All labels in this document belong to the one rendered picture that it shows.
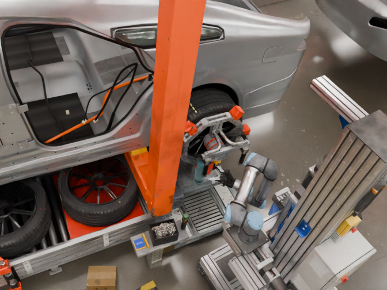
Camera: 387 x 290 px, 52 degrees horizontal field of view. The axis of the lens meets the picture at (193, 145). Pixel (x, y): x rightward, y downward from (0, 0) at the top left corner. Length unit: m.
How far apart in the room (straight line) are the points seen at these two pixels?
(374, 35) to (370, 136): 2.99
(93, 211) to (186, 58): 1.65
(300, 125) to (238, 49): 2.15
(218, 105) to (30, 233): 1.71
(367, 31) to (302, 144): 1.43
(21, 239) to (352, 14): 4.03
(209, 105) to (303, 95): 2.43
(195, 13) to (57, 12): 0.93
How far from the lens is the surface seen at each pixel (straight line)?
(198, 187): 3.81
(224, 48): 2.89
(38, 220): 3.25
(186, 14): 1.85
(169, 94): 2.12
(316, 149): 4.71
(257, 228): 2.68
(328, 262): 2.48
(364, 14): 4.90
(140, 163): 3.26
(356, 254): 2.59
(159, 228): 3.07
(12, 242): 3.21
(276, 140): 4.61
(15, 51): 4.17
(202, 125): 3.01
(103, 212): 3.22
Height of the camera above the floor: 3.28
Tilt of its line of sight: 50 degrees down
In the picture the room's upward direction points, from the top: 11 degrees clockwise
